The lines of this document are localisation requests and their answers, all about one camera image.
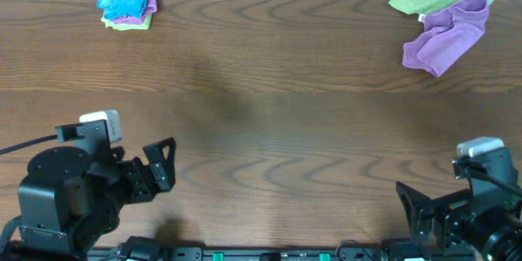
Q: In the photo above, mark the loose purple cloth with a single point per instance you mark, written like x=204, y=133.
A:
x=447, y=35

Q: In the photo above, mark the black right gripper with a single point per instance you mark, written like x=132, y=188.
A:
x=424, y=217

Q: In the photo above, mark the folded green cloth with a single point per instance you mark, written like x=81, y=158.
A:
x=124, y=23

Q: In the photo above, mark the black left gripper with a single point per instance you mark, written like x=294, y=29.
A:
x=136, y=177

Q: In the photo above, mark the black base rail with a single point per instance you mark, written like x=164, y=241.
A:
x=144, y=249

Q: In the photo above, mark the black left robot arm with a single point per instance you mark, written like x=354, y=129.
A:
x=73, y=193

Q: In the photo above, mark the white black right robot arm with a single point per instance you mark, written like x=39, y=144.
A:
x=484, y=217

